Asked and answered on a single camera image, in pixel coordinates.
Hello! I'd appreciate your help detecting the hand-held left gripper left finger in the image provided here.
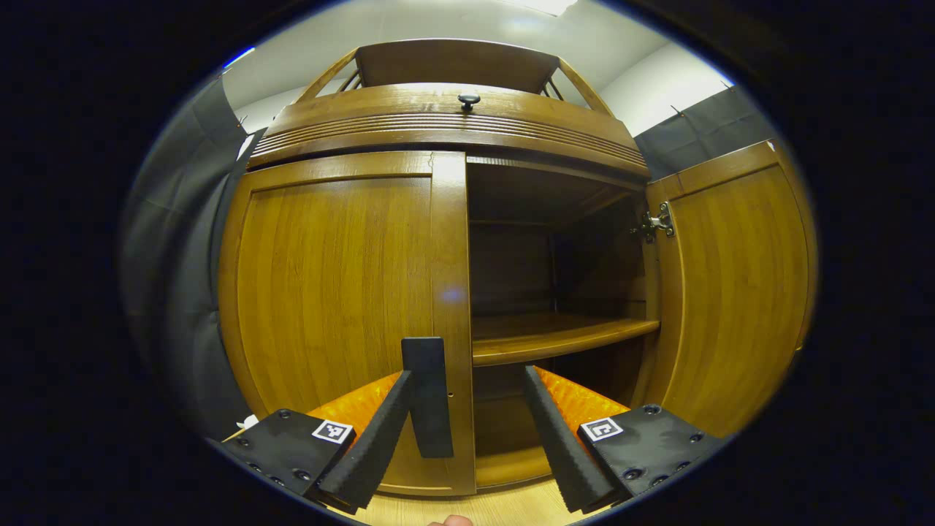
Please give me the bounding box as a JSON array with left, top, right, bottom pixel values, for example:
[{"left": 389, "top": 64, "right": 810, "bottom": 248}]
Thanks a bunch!
[{"left": 212, "top": 369, "right": 415, "bottom": 514}]

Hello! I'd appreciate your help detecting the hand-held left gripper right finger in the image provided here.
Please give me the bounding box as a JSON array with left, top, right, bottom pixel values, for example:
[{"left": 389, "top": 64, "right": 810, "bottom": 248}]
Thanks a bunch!
[{"left": 521, "top": 365, "right": 731, "bottom": 514}]

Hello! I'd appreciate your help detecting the wooden shoe cabinet door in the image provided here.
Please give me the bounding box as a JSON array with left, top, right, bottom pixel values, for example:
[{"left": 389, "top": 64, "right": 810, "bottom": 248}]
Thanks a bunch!
[
  {"left": 646, "top": 139, "right": 817, "bottom": 439},
  {"left": 219, "top": 151, "right": 477, "bottom": 498}
]

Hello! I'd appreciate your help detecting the wooden double-door shoe cabinet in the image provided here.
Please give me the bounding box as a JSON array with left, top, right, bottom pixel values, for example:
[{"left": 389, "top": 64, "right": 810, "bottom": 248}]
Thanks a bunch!
[{"left": 245, "top": 38, "right": 662, "bottom": 490}]

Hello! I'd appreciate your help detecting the metal door hinge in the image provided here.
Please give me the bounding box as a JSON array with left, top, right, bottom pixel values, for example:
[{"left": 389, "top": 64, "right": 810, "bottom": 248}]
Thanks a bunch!
[{"left": 632, "top": 202, "right": 676, "bottom": 245}]

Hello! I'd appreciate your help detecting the wooden inner shelf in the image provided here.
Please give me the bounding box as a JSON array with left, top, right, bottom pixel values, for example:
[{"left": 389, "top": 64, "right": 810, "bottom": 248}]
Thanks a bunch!
[{"left": 471, "top": 313, "right": 660, "bottom": 367}]

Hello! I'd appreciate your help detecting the large ceiling light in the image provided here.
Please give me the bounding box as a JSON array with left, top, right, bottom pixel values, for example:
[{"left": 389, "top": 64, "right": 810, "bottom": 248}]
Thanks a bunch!
[{"left": 504, "top": 0, "right": 579, "bottom": 18}]

